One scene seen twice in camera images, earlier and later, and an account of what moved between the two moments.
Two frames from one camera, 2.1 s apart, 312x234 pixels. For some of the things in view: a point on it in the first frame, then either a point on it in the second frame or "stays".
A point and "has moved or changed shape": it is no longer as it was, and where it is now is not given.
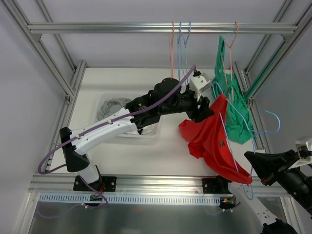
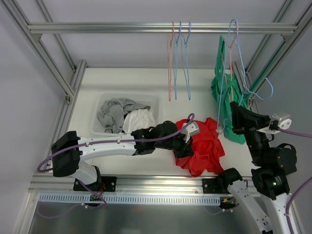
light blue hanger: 185,44 stays
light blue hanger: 178,51 -> 175,42
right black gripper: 273,174 -> 250,127
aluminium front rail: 51,185 stays
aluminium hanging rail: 196,28 stays
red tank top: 208,138 has moved or changed shape
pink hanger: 230,47 stays
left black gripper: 198,107 -> 182,145
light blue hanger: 231,145 -> 245,90
